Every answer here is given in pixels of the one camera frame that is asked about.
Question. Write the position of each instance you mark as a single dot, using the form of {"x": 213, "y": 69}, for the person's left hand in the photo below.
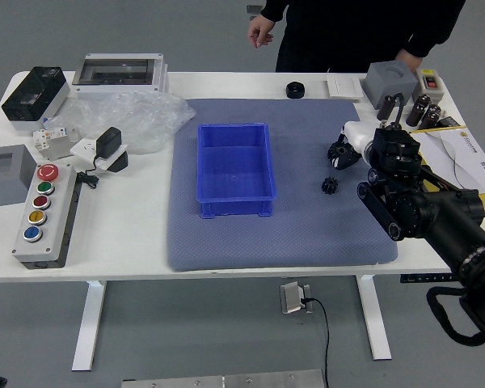
{"x": 410, "y": 60}

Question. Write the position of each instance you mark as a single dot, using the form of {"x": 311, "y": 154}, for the person's right hand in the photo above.
{"x": 260, "y": 30}

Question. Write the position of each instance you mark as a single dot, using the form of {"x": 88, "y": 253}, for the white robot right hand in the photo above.
{"x": 357, "y": 133}

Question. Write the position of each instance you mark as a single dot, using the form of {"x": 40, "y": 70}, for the big black gear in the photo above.
{"x": 340, "y": 153}

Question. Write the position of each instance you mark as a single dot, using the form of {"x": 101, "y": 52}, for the small black gear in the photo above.
{"x": 330, "y": 186}

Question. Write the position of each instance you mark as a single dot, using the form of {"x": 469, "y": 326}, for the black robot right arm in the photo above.
{"x": 440, "y": 210}

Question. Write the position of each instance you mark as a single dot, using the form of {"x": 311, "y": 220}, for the black round nut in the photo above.
{"x": 295, "y": 89}

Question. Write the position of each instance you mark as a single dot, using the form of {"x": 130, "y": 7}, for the blue plastic box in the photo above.
{"x": 234, "y": 174}

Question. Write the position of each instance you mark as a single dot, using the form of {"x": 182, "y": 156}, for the grey distribution box clear window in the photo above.
{"x": 117, "y": 74}

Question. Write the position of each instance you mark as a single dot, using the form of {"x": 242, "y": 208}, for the metal floor socket box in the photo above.
{"x": 291, "y": 299}

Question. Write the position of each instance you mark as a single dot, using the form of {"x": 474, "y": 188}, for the grey floor cover plate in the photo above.
{"x": 254, "y": 9}

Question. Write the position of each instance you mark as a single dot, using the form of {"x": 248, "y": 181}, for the grey block with round hole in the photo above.
{"x": 388, "y": 83}

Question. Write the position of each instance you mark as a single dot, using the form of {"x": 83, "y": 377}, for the person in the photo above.
{"x": 347, "y": 32}

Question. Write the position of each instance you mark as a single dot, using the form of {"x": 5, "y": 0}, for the small black flat module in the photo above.
{"x": 449, "y": 122}

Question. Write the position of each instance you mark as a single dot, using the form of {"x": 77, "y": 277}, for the yellow and white carton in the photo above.
{"x": 469, "y": 153}

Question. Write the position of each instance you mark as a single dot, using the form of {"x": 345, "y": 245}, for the white table leg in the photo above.
{"x": 374, "y": 319}
{"x": 89, "y": 323}

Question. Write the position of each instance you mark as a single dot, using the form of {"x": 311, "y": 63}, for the grey-blue padded mat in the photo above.
{"x": 307, "y": 234}

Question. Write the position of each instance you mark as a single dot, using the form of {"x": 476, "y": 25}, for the clear plastic bag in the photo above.
{"x": 145, "y": 117}

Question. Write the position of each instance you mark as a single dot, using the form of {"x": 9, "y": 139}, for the black table height controller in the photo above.
{"x": 424, "y": 278}

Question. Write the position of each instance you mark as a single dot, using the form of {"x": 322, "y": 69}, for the grey five-button control station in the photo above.
{"x": 44, "y": 226}

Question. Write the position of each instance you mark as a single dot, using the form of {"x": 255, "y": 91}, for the black power adapter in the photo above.
{"x": 108, "y": 141}

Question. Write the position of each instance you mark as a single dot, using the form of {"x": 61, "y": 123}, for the black socket base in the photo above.
{"x": 120, "y": 163}

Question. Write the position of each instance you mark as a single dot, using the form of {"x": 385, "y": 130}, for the grey block with square hole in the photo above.
{"x": 12, "y": 178}

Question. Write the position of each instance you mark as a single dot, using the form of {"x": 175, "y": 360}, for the white socket plate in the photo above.
{"x": 83, "y": 148}

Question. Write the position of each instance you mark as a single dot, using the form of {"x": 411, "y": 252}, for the silver metal plate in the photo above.
{"x": 226, "y": 380}

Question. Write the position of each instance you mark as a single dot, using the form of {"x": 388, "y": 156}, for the white circuit breaker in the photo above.
{"x": 50, "y": 135}

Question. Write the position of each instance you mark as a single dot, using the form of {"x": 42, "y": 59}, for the grey metal mounting plate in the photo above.
{"x": 58, "y": 153}

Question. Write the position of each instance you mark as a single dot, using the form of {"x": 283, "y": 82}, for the beige switch box red button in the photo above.
{"x": 429, "y": 83}

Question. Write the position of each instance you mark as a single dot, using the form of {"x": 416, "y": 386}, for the white wall switch panel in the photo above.
{"x": 344, "y": 87}

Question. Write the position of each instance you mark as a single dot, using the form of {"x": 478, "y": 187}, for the black lidded enclosure box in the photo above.
{"x": 32, "y": 95}

